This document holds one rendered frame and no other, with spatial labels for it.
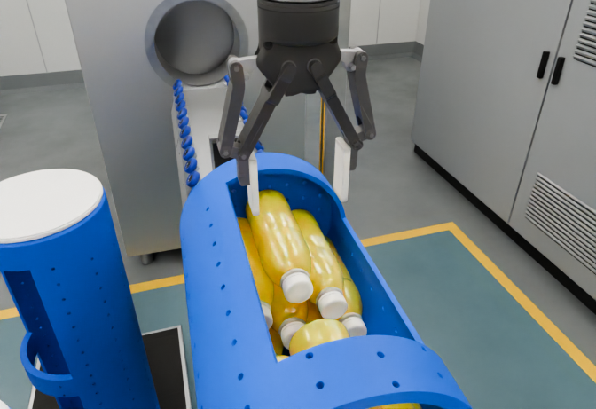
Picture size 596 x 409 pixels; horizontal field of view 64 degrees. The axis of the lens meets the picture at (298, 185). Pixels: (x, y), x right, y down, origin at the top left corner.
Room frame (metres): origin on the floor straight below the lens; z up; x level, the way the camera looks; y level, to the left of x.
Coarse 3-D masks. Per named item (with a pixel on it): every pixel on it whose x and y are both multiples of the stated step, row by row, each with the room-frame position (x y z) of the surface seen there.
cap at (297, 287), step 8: (288, 280) 0.46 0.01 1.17; (296, 280) 0.45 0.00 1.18; (304, 280) 0.45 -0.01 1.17; (288, 288) 0.45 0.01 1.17; (296, 288) 0.45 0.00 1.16; (304, 288) 0.45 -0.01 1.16; (312, 288) 0.45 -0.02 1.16; (288, 296) 0.45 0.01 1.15; (296, 296) 0.45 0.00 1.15; (304, 296) 0.45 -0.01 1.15
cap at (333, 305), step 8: (328, 296) 0.47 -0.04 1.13; (336, 296) 0.47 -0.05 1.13; (320, 304) 0.47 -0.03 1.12; (328, 304) 0.46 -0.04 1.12; (336, 304) 0.47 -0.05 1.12; (344, 304) 0.47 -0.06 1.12; (320, 312) 0.46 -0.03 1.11; (328, 312) 0.46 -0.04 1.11; (336, 312) 0.47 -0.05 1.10; (344, 312) 0.47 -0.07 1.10
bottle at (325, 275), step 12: (300, 216) 0.64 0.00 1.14; (312, 216) 0.65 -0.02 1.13; (300, 228) 0.61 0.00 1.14; (312, 228) 0.61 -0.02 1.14; (312, 240) 0.57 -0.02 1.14; (324, 240) 0.58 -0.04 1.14; (312, 252) 0.55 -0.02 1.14; (324, 252) 0.55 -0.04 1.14; (312, 264) 0.52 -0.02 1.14; (324, 264) 0.52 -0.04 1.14; (336, 264) 0.53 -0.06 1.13; (312, 276) 0.51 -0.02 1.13; (324, 276) 0.50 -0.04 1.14; (336, 276) 0.51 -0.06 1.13; (324, 288) 0.49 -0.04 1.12; (336, 288) 0.49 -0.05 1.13; (312, 300) 0.49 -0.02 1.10
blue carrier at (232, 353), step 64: (192, 192) 0.66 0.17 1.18; (320, 192) 0.72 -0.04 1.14; (192, 256) 0.52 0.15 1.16; (192, 320) 0.42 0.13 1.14; (256, 320) 0.35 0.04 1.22; (384, 320) 0.49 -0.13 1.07; (256, 384) 0.28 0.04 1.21; (320, 384) 0.26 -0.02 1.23; (384, 384) 0.26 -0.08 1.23; (448, 384) 0.29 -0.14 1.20
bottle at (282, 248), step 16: (272, 192) 0.64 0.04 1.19; (272, 208) 0.59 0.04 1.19; (288, 208) 0.60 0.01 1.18; (256, 224) 0.57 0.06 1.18; (272, 224) 0.55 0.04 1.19; (288, 224) 0.55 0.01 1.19; (256, 240) 0.54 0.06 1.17; (272, 240) 0.52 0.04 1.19; (288, 240) 0.51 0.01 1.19; (304, 240) 0.53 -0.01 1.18; (272, 256) 0.49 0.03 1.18; (288, 256) 0.49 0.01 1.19; (304, 256) 0.50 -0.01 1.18; (272, 272) 0.48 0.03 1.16; (288, 272) 0.47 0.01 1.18; (304, 272) 0.47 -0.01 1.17
